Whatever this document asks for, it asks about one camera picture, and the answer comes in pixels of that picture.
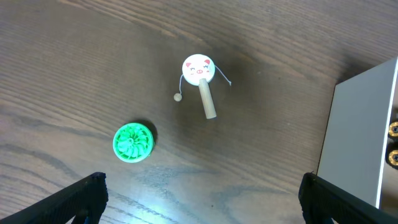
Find white cardboard box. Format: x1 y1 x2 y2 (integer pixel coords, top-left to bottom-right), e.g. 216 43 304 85
317 58 397 208

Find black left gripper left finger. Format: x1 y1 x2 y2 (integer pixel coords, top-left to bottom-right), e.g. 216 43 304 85
1 172 108 224

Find green round spinner toy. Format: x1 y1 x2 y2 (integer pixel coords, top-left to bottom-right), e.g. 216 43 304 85
112 123 155 163

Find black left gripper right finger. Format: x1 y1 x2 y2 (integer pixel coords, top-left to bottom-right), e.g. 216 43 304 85
298 172 397 224

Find pig face rattle drum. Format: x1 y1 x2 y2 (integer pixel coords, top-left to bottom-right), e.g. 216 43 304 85
174 54 232 119

